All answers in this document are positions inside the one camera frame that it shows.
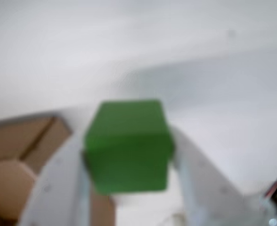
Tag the green cube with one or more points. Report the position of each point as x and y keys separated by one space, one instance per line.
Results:
x=129 y=150

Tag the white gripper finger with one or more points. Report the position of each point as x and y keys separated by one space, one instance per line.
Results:
x=214 y=202
x=60 y=188

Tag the brown cardboard box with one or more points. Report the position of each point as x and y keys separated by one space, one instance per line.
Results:
x=9 y=153

